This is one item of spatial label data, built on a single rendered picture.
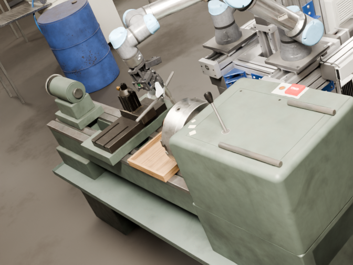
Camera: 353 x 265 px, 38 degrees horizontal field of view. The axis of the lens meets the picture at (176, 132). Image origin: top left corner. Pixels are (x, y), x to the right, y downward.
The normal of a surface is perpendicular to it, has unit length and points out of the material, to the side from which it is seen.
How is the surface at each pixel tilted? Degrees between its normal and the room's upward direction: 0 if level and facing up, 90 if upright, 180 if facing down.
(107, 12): 90
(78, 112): 90
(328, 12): 90
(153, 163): 0
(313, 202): 90
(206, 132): 0
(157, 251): 0
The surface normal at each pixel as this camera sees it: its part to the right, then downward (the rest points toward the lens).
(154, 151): -0.32, -0.78
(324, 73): -0.75, 0.56
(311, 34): 0.47, 0.45
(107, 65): 0.78, 0.09
